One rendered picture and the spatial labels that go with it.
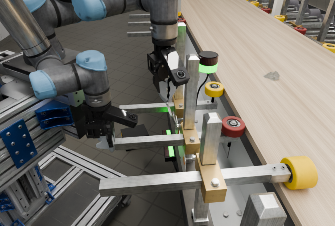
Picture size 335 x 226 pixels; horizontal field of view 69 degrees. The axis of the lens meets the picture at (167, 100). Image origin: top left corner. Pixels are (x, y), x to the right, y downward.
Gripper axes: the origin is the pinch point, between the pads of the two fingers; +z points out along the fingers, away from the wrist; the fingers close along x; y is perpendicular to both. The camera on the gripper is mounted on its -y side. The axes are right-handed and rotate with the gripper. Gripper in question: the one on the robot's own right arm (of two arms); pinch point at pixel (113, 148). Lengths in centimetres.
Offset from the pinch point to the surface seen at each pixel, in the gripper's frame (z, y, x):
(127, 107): 0.2, -4.0, -24.5
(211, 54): -32.2, -32.4, -3.6
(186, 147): -3.0, -24.7, 5.0
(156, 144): -2.0, -14.9, 1.5
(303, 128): -8, -65, 5
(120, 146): -2.2, -2.5, 1.5
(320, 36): -4, -134, -90
